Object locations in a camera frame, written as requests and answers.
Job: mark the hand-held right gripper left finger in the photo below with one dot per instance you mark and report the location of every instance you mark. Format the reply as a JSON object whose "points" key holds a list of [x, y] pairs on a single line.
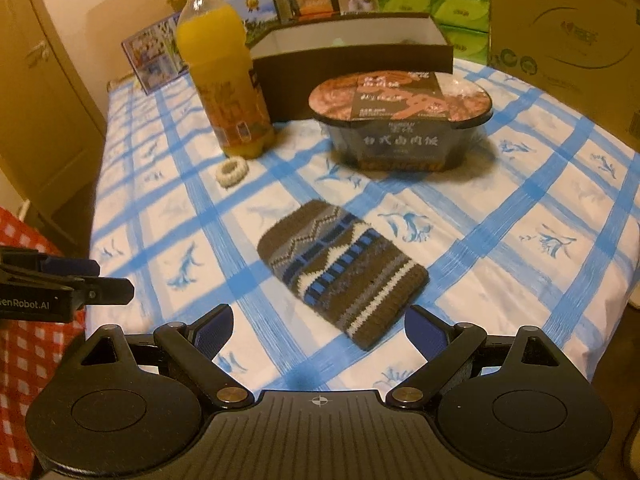
{"points": [[215, 332]]}

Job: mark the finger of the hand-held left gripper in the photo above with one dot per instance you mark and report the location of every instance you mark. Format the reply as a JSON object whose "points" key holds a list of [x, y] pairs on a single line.
{"points": [[107, 291], [55, 262]]}

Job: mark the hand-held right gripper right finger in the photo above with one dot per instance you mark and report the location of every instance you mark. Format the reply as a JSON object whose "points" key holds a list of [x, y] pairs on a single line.
{"points": [[425, 332]]}

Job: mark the brown striped knit pouch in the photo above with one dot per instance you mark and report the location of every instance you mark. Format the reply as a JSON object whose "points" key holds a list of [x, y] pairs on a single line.
{"points": [[345, 270]]}

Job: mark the red checkered cloth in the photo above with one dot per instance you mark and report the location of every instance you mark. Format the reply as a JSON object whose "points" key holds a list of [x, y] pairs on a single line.
{"points": [[30, 385]]}

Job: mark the wooden door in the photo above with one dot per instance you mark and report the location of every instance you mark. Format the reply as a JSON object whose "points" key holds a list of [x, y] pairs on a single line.
{"points": [[45, 110]]}

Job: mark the white scrunchie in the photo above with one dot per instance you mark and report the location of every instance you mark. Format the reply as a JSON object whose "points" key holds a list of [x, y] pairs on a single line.
{"points": [[220, 175]]}

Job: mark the black instant rice bowl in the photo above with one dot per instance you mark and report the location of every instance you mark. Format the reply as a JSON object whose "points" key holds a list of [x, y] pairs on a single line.
{"points": [[400, 105]]}

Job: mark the light wooden headboard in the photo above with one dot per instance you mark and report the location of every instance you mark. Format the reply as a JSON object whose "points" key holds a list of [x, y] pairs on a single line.
{"points": [[110, 35]]}

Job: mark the orange juice bottle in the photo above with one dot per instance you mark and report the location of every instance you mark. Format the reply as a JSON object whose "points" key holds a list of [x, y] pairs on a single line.
{"points": [[220, 60]]}

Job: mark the blue white box with medal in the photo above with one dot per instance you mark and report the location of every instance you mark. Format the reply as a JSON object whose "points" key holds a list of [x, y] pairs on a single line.
{"points": [[255, 7]]}

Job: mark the stack of green tissue packs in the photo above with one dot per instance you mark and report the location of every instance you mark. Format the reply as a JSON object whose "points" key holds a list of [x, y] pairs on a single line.
{"points": [[450, 10]]}

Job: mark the large brown cardboard box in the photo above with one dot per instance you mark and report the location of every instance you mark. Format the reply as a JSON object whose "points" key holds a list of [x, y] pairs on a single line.
{"points": [[565, 35]]}

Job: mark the orange label box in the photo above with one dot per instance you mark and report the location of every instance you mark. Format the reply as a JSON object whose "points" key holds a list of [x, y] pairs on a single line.
{"points": [[310, 2]]}

